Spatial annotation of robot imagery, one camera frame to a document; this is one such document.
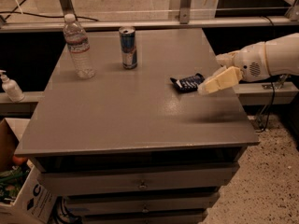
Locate blue silver energy drink can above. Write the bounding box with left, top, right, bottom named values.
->
left=119, top=26, right=137, bottom=69

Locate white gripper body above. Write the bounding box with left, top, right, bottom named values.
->
left=234, top=42, right=270, bottom=82

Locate clear plastic water bottle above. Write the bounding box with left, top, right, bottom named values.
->
left=63, top=14, right=95, bottom=79

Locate white cardboard box with items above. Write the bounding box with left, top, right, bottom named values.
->
left=0, top=118, right=56, bottom=224

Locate black cable on floor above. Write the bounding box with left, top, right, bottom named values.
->
left=0, top=0, right=100, bottom=22

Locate dark blue rxbar wrapper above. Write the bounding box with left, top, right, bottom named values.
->
left=170, top=73, right=205, bottom=93

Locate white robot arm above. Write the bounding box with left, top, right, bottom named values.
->
left=198, top=33, right=299, bottom=95

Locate black cable at right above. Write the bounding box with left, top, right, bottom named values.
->
left=254, top=15, right=278, bottom=133

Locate white pump sanitizer bottle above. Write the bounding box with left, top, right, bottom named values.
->
left=0, top=70, right=24, bottom=102

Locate metal frame rail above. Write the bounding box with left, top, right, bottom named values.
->
left=0, top=0, right=298, bottom=31

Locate grey drawer cabinet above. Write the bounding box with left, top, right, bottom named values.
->
left=17, top=29, right=258, bottom=224

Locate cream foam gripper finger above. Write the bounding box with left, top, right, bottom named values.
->
left=216, top=50, right=239, bottom=67
left=198, top=66, right=243, bottom=95

